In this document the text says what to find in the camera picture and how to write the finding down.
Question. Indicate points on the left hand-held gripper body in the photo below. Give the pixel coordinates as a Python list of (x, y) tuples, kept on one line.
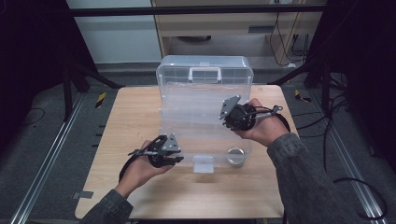
[(170, 145)]

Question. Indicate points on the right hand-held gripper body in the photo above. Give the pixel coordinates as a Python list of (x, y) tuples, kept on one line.
[(229, 105)]

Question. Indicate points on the clear plastic storage box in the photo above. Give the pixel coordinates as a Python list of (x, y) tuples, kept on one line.
[(199, 102)]

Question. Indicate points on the small round tin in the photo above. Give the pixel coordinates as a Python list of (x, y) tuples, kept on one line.
[(235, 155)]

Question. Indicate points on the person's left hand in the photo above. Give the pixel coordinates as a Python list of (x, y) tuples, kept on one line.
[(138, 171)]

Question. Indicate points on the person's right hand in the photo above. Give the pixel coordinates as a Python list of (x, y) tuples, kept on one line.
[(269, 130)]

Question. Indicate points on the yellow black striped tape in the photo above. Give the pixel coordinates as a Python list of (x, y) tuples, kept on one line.
[(301, 97), (100, 100)]

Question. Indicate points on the light wooden desk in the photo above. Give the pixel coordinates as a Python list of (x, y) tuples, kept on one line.
[(218, 25)]

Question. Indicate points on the grey tape piece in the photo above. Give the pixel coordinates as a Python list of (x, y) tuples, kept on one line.
[(82, 194)]

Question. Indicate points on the white cabinet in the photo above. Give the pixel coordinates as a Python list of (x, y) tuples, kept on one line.
[(118, 40)]

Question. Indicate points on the black curtain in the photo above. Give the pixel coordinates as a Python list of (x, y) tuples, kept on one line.
[(367, 62), (31, 56)]

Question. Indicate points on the black frame brace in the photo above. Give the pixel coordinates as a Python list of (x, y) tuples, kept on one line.
[(96, 74), (295, 73)]

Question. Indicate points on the black frame post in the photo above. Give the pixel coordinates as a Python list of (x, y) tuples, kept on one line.
[(67, 96), (326, 90)]

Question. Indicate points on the black horizontal frame bar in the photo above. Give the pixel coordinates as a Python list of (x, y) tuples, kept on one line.
[(186, 10)]

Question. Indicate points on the aluminium floor rail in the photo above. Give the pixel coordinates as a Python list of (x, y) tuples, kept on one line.
[(345, 155), (49, 158)]

